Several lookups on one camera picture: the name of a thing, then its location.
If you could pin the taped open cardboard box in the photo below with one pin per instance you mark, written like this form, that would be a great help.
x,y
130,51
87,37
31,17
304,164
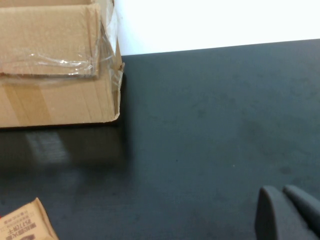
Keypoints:
x,y
50,100

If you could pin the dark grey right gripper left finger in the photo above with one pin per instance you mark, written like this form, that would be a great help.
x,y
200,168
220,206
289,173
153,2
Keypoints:
x,y
275,220

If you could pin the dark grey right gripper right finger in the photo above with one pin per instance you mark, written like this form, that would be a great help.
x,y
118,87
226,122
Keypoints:
x,y
305,202

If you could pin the tan printed biscuit packet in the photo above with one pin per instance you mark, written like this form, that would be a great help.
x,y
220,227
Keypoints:
x,y
21,223

